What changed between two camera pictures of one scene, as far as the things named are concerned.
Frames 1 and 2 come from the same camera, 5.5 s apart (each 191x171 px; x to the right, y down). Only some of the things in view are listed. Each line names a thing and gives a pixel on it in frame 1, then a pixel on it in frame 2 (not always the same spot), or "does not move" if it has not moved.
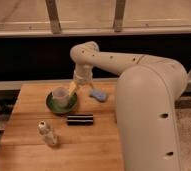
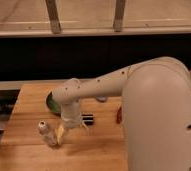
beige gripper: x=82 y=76 to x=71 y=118
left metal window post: x=53 y=16 does not move
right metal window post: x=119 y=15 does not move
